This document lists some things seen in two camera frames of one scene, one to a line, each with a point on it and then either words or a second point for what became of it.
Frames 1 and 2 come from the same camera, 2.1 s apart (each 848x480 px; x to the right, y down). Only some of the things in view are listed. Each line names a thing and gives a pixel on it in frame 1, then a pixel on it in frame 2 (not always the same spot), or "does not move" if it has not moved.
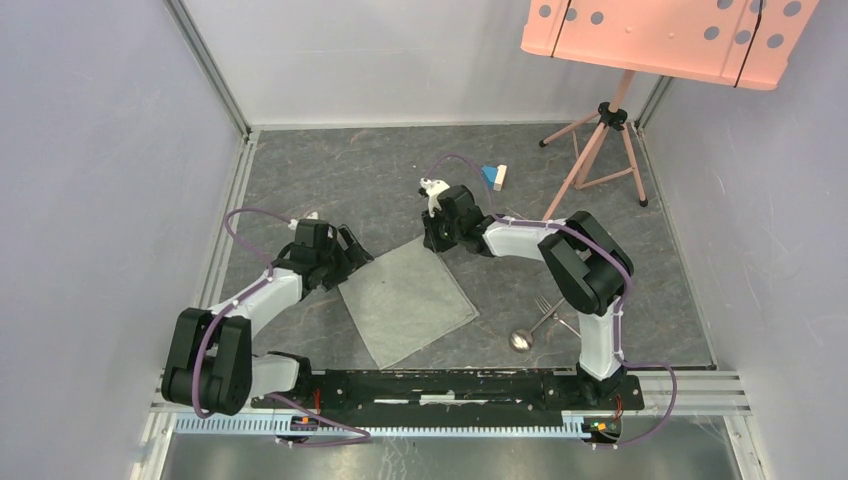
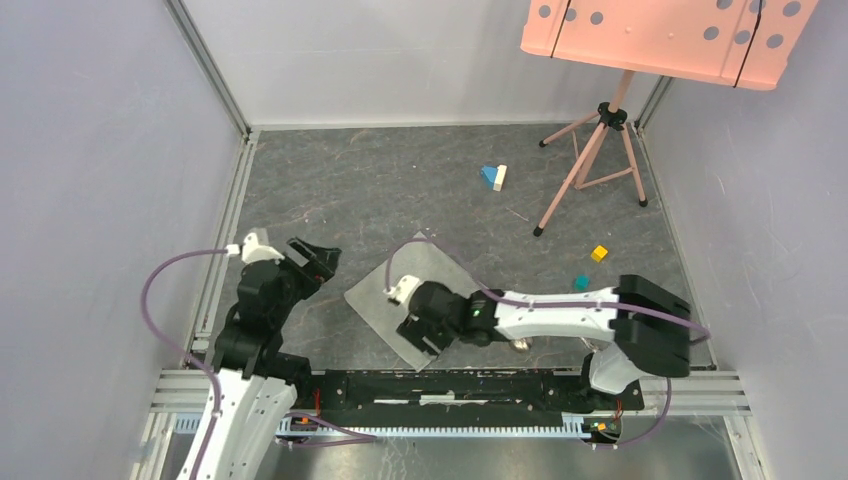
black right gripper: x=432 y=239 to x=414 y=330
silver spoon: x=522 y=340 does not move
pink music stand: x=736 y=43 does not move
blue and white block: x=494 y=175 does not move
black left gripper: x=351 y=257 to x=313 y=267
